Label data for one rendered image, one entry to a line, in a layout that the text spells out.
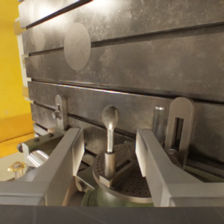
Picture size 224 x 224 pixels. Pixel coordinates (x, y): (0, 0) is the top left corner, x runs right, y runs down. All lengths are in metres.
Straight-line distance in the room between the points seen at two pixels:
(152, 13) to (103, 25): 0.19
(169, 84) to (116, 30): 0.26
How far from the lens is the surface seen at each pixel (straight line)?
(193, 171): 0.50
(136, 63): 0.51
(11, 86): 2.79
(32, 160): 0.73
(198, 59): 0.44
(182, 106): 0.43
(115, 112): 0.23
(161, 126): 0.38
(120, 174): 0.29
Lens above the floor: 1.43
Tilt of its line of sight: 46 degrees down
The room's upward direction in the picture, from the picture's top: 106 degrees counter-clockwise
